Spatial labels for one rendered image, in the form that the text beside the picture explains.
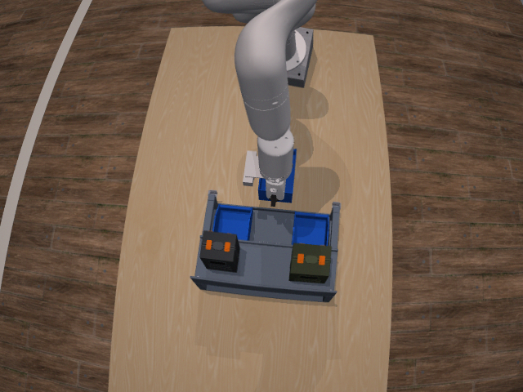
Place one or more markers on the dark green tool case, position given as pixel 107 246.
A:
pixel 310 263

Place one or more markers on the blue bin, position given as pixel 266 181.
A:
pixel 310 230
pixel 288 195
pixel 233 220

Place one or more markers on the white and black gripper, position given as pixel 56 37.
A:
pixel 275 191

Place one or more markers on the black tool case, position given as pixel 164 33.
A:
pixel 220 251

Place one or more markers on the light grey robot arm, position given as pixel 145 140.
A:
pixel 261 67

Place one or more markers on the grey shelf rack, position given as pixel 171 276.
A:
pixel 264 263

